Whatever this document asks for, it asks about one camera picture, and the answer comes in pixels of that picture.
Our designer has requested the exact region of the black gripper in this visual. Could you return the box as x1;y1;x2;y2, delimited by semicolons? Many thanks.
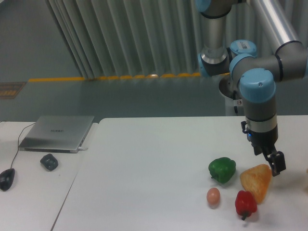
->
241;121;286;176

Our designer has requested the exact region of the black computer mouse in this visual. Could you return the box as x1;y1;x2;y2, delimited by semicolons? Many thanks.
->
0;168;15;192

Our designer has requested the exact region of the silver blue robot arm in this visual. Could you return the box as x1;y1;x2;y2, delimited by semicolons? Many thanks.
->
195;0;308;176

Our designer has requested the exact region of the green bell pepper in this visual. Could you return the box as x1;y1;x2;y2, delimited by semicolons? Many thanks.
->
208;157;236;184

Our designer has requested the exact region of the red bell pepper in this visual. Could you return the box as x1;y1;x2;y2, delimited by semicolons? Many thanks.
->
235;190;257;220

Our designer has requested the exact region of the orange toy bread wedge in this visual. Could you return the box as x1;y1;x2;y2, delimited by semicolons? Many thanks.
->
240;164;272;204

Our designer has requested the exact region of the brown egg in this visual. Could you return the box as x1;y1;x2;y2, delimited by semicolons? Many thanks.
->
206;188;220;205

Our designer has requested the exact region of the white pleated curtain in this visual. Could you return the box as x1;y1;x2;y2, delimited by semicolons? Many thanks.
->
45;0;308;80

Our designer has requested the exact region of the small black case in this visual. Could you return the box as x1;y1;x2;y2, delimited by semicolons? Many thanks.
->
40;154;58;171

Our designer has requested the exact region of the silver closed laptop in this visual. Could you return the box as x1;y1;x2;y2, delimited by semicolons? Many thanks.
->
19;115;94;153

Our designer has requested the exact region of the black pedestal cable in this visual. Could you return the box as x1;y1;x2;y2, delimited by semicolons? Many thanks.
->
232;90;239;116

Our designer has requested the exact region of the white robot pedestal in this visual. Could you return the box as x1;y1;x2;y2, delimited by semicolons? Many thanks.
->
218;73;244;116

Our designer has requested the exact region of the black mouse cable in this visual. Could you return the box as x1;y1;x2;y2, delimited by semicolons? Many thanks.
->
0;120;37;169

